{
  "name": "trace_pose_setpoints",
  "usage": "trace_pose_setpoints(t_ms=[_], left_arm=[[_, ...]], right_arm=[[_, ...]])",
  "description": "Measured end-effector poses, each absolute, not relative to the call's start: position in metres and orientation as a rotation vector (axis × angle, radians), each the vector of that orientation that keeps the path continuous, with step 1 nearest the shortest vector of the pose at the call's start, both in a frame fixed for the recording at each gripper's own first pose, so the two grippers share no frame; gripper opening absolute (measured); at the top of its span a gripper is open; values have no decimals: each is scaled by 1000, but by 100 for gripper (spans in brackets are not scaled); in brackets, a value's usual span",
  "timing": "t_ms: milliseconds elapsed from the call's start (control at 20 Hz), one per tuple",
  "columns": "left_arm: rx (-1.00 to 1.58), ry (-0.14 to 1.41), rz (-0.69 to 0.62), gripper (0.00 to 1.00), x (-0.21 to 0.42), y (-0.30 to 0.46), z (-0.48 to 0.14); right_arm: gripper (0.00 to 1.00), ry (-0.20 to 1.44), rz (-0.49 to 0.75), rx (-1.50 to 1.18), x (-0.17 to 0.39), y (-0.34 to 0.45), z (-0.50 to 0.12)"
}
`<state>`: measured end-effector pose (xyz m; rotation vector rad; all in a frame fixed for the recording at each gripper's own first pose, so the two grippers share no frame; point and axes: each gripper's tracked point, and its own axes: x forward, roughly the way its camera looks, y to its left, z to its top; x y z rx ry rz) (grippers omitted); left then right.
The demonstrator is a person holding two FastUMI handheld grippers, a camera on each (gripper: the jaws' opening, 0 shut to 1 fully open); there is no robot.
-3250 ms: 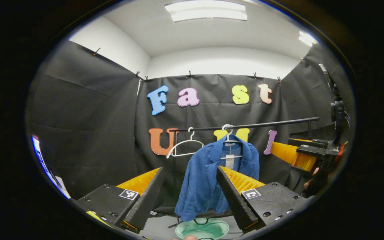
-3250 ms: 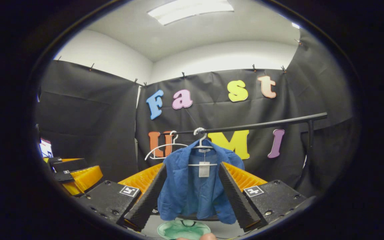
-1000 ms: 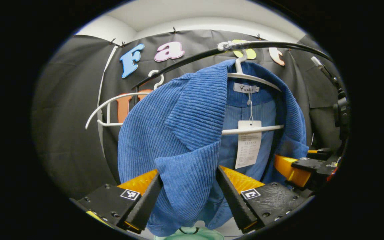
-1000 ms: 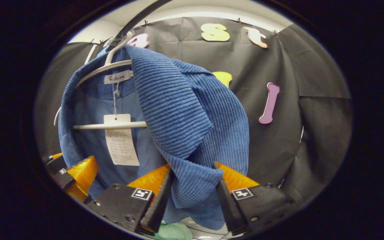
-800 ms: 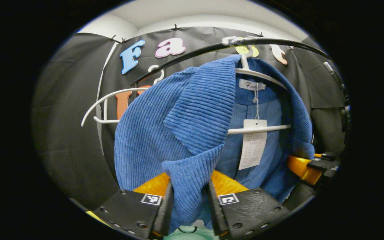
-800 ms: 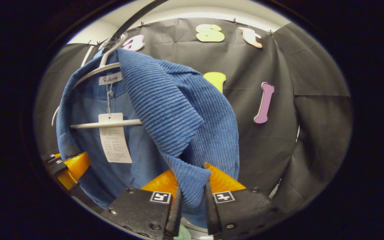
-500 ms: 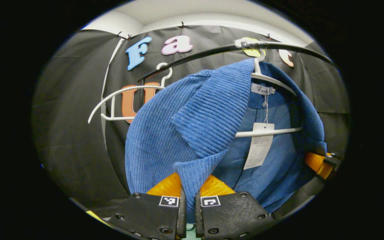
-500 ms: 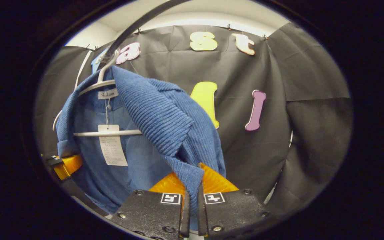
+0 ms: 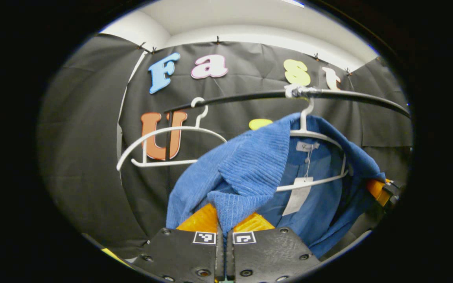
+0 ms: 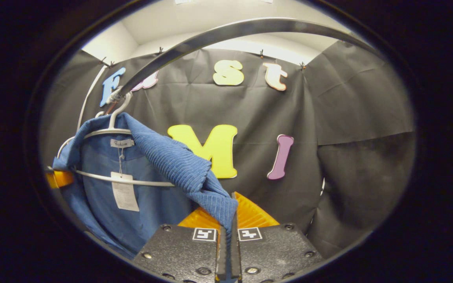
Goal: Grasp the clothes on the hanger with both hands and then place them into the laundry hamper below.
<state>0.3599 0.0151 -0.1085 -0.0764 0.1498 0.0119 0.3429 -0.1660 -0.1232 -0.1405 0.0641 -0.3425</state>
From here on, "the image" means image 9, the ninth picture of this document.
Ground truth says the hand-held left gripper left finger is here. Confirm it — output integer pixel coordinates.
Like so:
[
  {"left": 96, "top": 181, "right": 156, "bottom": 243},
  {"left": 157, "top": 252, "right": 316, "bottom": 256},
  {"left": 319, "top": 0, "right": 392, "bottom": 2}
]
[{"left": 131, "top": 203, "right": 225, "bottom": 283}]

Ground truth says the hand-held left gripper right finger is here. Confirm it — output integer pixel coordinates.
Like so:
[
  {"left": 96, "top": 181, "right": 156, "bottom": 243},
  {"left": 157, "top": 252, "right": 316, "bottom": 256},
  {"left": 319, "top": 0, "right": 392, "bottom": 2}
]
[{"left": 226, "top": 212, "right": 321, "bottom": 283}]

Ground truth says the blue jacket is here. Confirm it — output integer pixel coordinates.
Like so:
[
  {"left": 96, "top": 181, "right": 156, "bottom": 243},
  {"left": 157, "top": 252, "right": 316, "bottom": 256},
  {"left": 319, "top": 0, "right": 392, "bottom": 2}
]
[{"left": 166, "top": 113, "right": 386, "bottom": 259}]

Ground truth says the black clothes rack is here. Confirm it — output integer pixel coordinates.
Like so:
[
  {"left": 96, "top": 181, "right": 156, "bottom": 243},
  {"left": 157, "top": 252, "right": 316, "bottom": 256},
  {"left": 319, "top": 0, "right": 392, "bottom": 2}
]
[{"left": 164, "top": 88, "right": 412, "bottom": 118}]

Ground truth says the white plastic clothes hanger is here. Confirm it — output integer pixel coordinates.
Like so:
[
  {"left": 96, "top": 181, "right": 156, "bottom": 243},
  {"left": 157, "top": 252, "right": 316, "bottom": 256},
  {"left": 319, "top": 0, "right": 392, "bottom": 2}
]
[
  {"left": 116, "top": 97, "right": 228, "bottom": 171},
  {"left": 276, "top": 84, "right": 350, "bottom": 193}
]

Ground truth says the white paper garment tag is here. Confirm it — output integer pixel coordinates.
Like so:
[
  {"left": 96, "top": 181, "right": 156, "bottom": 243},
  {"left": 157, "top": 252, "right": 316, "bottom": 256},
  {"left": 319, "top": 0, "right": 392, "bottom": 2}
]
[{"left": 282, "top": 177, "right": 313, "bottom": 216}]

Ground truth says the black backdrop cloth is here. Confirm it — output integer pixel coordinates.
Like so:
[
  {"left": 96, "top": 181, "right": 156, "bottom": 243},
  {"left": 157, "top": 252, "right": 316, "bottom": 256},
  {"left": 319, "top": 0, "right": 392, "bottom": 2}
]
[{"left": 38, "top": 33, "right": 414, "bottom": 260}]

